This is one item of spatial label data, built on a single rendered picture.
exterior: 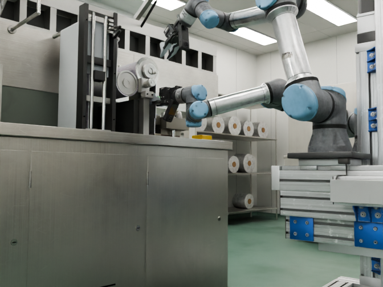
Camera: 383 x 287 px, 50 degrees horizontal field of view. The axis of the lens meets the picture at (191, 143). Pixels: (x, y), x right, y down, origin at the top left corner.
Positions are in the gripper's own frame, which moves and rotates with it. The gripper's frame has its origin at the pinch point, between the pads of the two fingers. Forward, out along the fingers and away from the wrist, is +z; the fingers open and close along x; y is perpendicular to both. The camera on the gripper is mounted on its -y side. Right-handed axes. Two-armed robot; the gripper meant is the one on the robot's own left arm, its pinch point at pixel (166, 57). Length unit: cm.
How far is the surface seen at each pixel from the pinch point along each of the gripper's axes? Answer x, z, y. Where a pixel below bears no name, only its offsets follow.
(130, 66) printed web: 7.8, 16.1, 9.7
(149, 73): 2.1, 11.9, 1.3
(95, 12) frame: 39.6, -7.5, 8.3
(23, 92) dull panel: 50, 46, 15
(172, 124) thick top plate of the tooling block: -12.4, 26.7, -18.9
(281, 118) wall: -448, 154, 172
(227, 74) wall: -370, 148, 256
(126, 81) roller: 14.5, 17.3, -1.6
